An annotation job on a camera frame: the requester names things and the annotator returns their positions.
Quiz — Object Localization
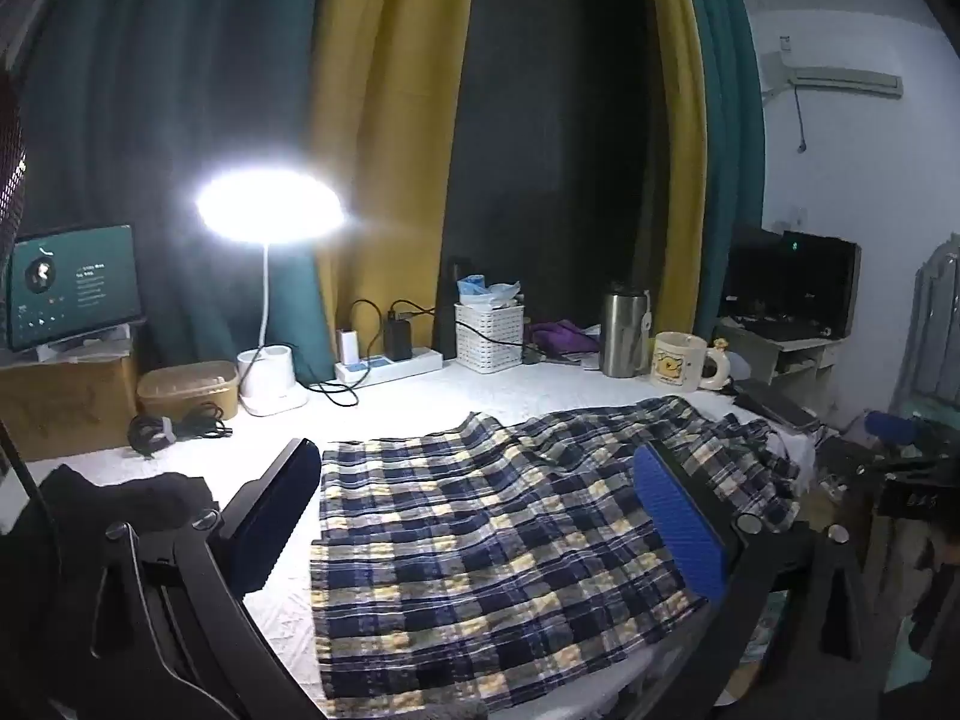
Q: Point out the black cloth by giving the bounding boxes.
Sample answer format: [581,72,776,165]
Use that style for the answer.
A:
[37,463,220,541]

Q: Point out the teal curtain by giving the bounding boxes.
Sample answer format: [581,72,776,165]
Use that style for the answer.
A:
[22,0,338,383]
[675,0,766,331]

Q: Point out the yellow curtain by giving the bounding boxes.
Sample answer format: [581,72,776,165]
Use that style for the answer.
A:
[637,0,710,346]
[311,0,481,361]

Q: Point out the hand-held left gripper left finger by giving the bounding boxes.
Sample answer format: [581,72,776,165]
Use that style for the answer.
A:
[45,435,331,720]

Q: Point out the plaid pants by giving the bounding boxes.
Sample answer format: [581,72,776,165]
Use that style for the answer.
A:
[310,394,815,720]

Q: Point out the dark grey panel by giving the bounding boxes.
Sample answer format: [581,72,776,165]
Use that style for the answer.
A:
[439,0,668,361]

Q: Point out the white plastic basket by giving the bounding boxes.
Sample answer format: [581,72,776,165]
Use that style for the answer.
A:
[454,301,526,374]

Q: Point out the blue face mask pack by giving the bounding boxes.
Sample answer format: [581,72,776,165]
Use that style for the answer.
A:
[457,275,524,308]

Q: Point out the cardboard box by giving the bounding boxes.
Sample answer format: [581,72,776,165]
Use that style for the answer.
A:
[0,351,143,462]

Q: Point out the black cable bundle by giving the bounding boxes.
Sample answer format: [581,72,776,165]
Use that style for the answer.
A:
[127,401,235,458]

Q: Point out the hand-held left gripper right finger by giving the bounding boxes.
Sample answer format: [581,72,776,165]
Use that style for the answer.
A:
[634,439,878,720]

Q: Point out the white textured tablecloth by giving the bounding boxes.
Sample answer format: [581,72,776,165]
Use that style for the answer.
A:
[22,360,818,720]

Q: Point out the black charger cable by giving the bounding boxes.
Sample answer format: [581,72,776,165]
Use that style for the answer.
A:
[304,298,391,410]
[388,298,548,361]

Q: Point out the stainless steel tumbler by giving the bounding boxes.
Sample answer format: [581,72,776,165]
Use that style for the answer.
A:
[600,283,652,378]

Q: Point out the white air conditioner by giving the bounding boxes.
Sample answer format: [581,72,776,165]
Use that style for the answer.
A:
[759,52,905,100]

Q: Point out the tan lidded container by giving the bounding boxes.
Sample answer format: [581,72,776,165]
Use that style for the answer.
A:
[136,360,241,425]

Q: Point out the white power strip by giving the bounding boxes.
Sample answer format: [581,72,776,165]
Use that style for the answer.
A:
[334,346,443,389]

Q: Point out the purple cloth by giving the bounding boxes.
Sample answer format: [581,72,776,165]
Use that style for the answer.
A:
[525,320,601,355]

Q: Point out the black flat device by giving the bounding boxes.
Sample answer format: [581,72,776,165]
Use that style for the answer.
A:
[731,379,818,432]

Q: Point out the small grey desk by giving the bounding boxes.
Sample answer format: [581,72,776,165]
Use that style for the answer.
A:
[712,319,856,421]

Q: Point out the white desk lamp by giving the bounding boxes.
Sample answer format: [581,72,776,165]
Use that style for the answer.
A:
[195,171,347,417]

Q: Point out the white mug with yellow print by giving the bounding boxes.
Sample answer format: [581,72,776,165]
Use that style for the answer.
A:
[649,331,732,393]

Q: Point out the black monitor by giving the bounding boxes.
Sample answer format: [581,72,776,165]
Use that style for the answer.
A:
[724,229,862,342]

